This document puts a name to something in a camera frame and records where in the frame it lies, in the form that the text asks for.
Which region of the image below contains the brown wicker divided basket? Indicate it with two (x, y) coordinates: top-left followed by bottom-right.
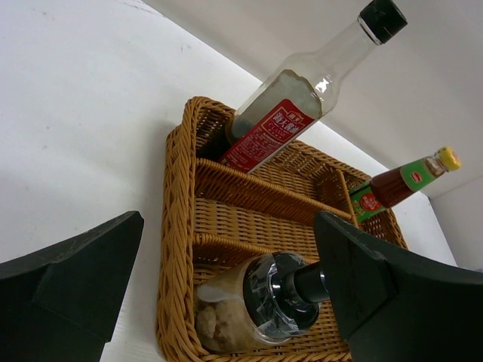
(155, 96), (409, 362)

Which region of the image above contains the clear bottle red label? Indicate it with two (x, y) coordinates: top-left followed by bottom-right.
(215, 1), (408, 173)

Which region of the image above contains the glass jar black grinder top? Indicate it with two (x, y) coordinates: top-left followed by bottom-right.
(194, 252), (330, 354)

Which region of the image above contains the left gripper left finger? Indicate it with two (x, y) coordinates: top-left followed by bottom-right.
(1, 211), (144, 361)

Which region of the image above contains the red sauce bottle yellow cap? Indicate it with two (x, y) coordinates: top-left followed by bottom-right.
(349, 146), (462, 222)

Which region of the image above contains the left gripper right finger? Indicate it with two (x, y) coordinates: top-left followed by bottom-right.
(314, 212), (482, 361)

